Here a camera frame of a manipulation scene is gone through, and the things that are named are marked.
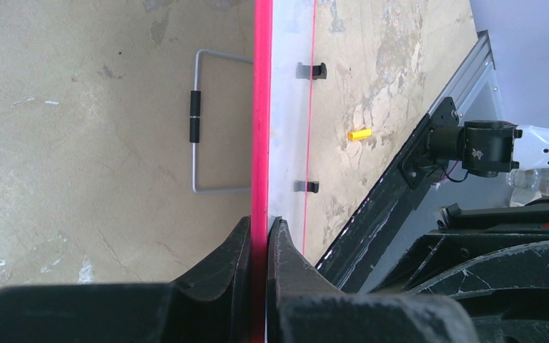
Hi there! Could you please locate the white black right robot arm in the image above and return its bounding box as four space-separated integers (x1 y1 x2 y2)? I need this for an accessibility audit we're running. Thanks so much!
373 121 549 342

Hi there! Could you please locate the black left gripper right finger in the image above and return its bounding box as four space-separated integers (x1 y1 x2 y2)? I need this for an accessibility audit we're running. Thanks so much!
267 217 479 342

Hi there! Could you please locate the yellow marker cap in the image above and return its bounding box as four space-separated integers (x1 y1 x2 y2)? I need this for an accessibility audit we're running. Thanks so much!
347 129 372 141

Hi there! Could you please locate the grey wire whiteboard stand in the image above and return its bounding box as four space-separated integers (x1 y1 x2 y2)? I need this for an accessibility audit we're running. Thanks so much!
189 49 327 196

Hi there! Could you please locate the pink framed whiteboard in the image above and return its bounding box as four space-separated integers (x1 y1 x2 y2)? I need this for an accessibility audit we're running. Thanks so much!
249 1 316 342

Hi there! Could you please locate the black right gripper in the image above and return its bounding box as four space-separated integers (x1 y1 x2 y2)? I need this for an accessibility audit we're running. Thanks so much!
374 195 549 342

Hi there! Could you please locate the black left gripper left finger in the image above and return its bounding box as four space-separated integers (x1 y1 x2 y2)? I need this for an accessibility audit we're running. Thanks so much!
0 217 250 342

